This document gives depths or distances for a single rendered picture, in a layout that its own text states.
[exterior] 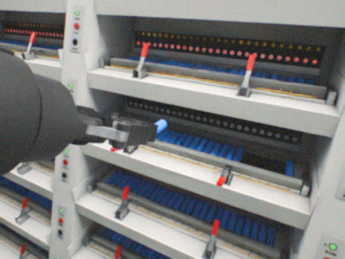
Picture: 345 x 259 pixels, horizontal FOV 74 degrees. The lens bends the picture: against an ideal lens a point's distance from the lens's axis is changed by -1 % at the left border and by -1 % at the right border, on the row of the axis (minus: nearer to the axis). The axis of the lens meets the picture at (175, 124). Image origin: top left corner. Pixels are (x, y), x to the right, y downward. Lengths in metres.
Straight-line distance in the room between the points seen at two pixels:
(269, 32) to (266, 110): 0.28
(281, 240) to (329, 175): 0.28
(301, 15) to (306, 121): 0.20
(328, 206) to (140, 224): 0.46
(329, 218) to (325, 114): 0.20
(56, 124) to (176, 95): 0.39
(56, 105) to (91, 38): 0.52
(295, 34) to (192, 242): 0.61
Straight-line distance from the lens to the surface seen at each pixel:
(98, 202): 0.79
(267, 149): 0.67
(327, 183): 0.53
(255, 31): 0.73
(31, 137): 0.18
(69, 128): 0.21
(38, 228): 1.05
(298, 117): 0.51
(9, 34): 1.31
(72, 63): 0.74
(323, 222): 0.56
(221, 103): 0.52
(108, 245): 0.89
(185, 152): 0.60
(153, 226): 0.70
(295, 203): 0.56
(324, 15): 0.54
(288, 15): 0.53
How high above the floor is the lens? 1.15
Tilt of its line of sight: 10 degrees down
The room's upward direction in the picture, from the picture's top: 9 degrees clockwise
